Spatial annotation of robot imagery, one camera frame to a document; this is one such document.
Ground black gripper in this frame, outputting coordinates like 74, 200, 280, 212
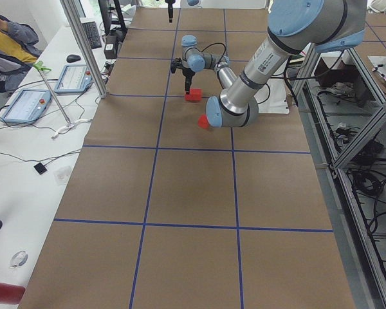
182, 68, 195, 94
165, 0, 174, 23

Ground red block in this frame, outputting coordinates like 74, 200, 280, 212
185, 93, 199, 102
190, 88, 203, 102
198, 115, 210, 129

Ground black monitor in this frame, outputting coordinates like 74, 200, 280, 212
98, 0, 127, 37

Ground black box with label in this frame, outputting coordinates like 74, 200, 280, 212
104, 29, 125, 60

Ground black keyboard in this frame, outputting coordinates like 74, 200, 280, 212
82, 21, 102, 49

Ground black computer mouse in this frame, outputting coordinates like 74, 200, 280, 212
66, 54, 81, 63

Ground far teach pendant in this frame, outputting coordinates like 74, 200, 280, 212
54, 64, 93, 95

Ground teach pendant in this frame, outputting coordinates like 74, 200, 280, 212
1, 89, 51, 124
54, 64, 93, 95

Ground grabber stick tool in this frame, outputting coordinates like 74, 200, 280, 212
33, 61, 92, 140

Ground blue tape grid lines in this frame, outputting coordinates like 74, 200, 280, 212
53, 8, 386, 309

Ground near teach pendant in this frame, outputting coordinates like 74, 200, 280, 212
1, 89, 51, 124

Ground person in yellow shirt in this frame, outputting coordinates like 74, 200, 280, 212
0, 15, 42, 93

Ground small black square device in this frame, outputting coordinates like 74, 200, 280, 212
33, 162, 47, 175

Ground red fire extinguisher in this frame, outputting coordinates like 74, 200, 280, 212
0, 283, 25, 305

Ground aluminium frame post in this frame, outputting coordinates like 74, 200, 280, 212
60, 0, 107, 98

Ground aluminium frame rack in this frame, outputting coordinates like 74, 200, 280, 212
292, 19, 386, 309

